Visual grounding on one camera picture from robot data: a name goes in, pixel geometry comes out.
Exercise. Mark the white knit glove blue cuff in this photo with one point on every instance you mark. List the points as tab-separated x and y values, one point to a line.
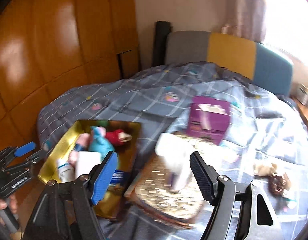
65	171

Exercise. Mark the wooden wardrobe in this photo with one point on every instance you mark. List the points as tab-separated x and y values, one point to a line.
50	46

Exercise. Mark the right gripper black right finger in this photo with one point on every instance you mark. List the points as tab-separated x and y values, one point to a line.
206	177

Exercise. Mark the grey yellow blue headboard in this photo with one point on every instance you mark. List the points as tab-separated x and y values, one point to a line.
267	69

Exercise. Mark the blue plush toy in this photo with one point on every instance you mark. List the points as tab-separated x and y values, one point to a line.
98	142

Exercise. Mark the pink beige curtain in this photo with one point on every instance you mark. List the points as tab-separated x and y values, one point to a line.
246	19

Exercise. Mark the beige folded sponge cloth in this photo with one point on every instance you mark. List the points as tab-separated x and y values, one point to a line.
264	169

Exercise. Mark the blue tissue packet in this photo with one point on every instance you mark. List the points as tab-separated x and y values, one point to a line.
118	178

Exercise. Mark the person left hand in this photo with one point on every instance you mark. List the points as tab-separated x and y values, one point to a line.
12	204

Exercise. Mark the red plush piece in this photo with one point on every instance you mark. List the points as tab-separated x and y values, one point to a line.
118	137

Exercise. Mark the grey patterned bed quilt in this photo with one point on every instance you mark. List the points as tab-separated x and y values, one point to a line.
262	125

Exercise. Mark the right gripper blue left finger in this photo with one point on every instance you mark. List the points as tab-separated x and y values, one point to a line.
100	177

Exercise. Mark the gold storage box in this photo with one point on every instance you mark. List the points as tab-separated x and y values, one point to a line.
111	207

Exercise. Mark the pink rolled towel blue band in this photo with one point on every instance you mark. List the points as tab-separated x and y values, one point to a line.
81	144

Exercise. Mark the purple carton box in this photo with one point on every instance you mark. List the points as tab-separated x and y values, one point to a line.
209	119

